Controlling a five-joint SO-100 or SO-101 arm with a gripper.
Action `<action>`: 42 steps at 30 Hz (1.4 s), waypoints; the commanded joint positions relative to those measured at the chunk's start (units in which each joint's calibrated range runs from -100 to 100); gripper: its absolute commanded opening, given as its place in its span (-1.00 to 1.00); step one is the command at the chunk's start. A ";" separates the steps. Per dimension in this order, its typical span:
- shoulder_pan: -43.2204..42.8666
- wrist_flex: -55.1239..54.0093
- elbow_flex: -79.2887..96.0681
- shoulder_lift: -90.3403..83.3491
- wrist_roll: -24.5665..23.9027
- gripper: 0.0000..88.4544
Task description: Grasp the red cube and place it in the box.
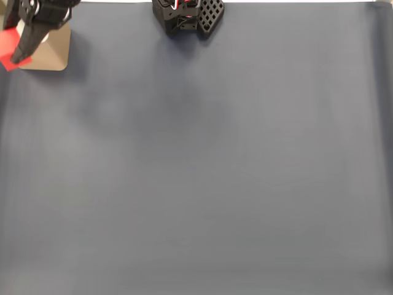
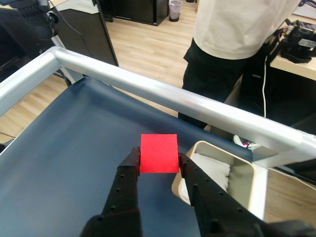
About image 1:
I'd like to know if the dark gray table mat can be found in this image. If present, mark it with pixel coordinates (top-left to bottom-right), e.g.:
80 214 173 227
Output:
0 1 393 295

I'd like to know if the red cube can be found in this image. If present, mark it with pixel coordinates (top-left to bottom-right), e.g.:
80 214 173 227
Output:
0 28 33 73

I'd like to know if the beige box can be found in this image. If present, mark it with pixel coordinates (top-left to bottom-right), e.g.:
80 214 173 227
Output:
17 22 72 71

